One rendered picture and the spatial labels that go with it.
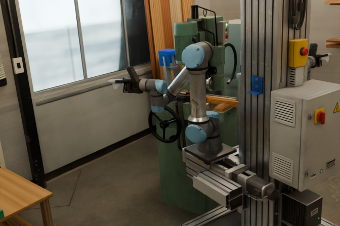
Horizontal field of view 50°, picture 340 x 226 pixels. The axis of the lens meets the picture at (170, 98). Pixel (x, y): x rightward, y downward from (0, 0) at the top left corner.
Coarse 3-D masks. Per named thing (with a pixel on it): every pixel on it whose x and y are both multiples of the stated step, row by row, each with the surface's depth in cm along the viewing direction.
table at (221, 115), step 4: (168, 104) 278; (212, 104) 271; (216, 104) 271; (172, 108) 277; (208, 108) 262; (212, 108) 262; (232, 108) 262; (236, 108) 267; (220, 112) 253; (224, 112) 252; (228, 112) 257; (232, 112) 262; (236, 112) 268; (172, 116) 266; (184, 116) 260; (188, 116) 258; (220, 116) 253; (224, 116) 252; (228, 116) 258; (224, 120) 253
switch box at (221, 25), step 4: (220, 24) 283; (224, 24) 283; (228, 24) 288; (220, 28) 283; (224, 28) 284; (228, 28) 289; (220, 32) 284; (224, 32) 284; (228, 32) 290; (220, 36) 285; (224, 36) 285; (228, 36) 291; (220, 40) 286; (224, 40) 286; (228, 40) 292
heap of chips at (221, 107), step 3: (219, 105) 257; (222, 105) 256; (225, 105) 258; (228, 105) 260; (216, 108) 256; (219, 108) 254; (222, 108) 254; (225, 108) 255; (228, 108) 258; (216, 111) 255; (219, 111) 254; (222, 111) 253
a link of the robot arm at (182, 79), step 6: (180, 72) 209; (186, 72) 204; (180, 78) 207; (186, 78) 206; (174, 84) 211; (180, 84) 209; (186, 84) 211; (168, 90) 214; (174, 90) 212; (180, 90) 212; (168, 96) 213; (174, 96) 215
